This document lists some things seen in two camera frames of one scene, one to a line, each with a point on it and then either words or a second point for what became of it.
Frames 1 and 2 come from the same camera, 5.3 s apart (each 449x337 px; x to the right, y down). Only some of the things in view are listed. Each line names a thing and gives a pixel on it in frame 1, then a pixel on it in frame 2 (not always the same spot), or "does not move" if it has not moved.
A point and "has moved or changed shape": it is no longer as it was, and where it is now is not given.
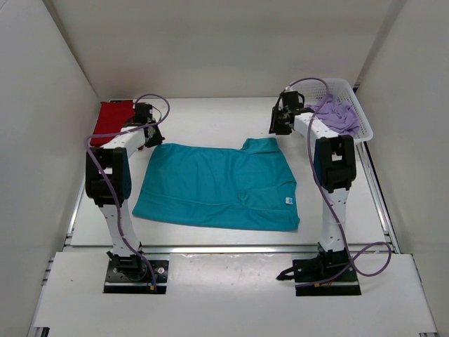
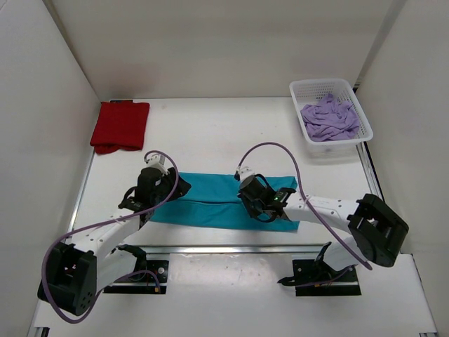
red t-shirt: [111, 117] does not move
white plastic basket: [315, 95] does not move
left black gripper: [156, 141] to [182, 188]
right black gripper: [276, 129] to [255, 213]
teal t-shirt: [250, 187] has moved or changed shape
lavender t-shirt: [338, 115] does not move
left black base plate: [134, 276] does not move
